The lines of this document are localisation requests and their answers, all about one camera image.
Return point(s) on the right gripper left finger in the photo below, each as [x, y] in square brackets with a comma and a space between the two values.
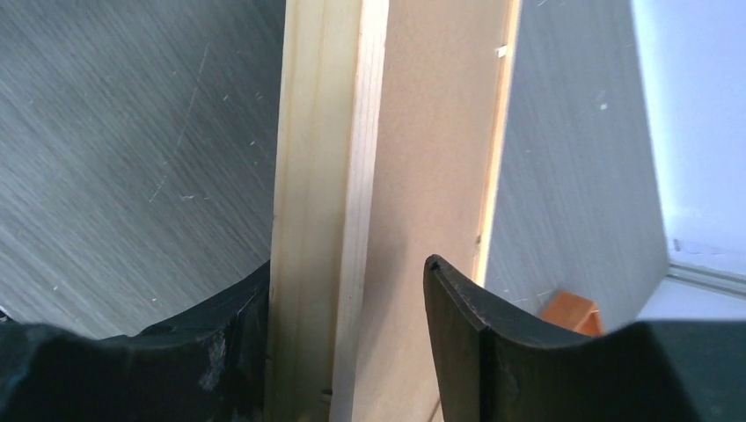
[205, 364]

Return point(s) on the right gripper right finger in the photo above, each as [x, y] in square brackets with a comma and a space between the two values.
[496, 362]

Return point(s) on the brown fibreboard backing board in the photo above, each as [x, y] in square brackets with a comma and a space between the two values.
[444, 102]

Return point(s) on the light wooden picture frame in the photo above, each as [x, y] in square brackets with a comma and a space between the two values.
[332, 81]

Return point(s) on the orange compartment tray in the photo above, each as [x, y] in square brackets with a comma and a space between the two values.
[574, 313]

